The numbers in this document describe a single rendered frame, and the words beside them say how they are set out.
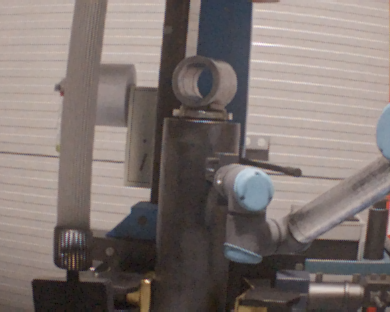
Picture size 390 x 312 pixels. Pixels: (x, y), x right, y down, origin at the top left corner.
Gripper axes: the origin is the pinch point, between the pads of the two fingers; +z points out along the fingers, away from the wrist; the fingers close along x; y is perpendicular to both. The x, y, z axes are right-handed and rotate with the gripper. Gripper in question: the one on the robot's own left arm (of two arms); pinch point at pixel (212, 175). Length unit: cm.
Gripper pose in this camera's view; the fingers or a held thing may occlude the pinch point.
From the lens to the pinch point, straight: 200.3
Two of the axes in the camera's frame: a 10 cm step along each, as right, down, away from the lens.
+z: -2.8, -0.8, 9.6
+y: -9.6, -0.5, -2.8
